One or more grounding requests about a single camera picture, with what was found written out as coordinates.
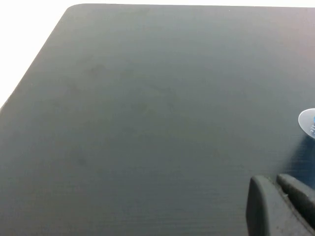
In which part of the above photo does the blue-wrapped clear measuring glass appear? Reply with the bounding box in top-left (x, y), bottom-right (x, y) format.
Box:
top-left (298, 108), bottom-right (315, 136)

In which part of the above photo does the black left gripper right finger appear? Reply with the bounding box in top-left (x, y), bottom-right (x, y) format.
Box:
top-left (277, 173), bottom-right (315, 221)

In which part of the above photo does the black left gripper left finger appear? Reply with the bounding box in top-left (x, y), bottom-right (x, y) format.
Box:
top-left (246, 175), bottom-right (315, 236)

